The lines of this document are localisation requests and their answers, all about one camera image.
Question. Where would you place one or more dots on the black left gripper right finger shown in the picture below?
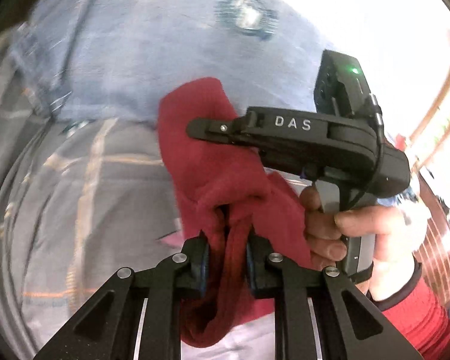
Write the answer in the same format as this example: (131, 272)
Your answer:
(320, 314)

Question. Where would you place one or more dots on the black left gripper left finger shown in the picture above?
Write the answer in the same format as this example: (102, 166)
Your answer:
(135, 314)

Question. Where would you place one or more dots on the red fleece garment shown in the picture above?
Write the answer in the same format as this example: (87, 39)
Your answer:
(225, 192)

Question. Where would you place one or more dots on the red sleeved right forearm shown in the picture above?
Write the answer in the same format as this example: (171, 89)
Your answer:
(416, 312)

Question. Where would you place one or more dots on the person's right hand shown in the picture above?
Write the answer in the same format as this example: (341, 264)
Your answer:
(393, 253)

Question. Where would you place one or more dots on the grey patterned bed sheet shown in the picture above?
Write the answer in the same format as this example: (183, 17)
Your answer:
(78, 200)

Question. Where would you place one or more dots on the blue plaid pillow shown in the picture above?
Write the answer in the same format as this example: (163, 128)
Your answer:
(100, 59)

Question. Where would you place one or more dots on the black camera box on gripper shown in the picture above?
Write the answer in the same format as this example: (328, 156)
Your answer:
(342, 94)

